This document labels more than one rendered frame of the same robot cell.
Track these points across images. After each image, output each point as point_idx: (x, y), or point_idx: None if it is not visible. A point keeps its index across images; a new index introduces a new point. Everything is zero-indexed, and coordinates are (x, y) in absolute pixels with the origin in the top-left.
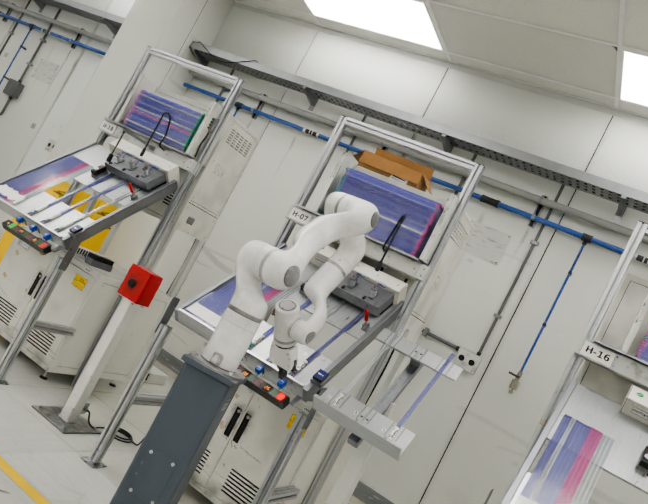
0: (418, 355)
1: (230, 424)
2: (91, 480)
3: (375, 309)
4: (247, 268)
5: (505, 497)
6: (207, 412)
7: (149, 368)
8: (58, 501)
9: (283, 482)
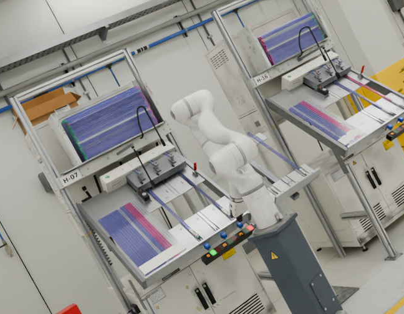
0: None
1: (202, 301)
2: None
3: (184, 163)
4: (234, 167)
5: (339, 145)
6: (303, 238)
7: None
8: None
9: (253, 280)
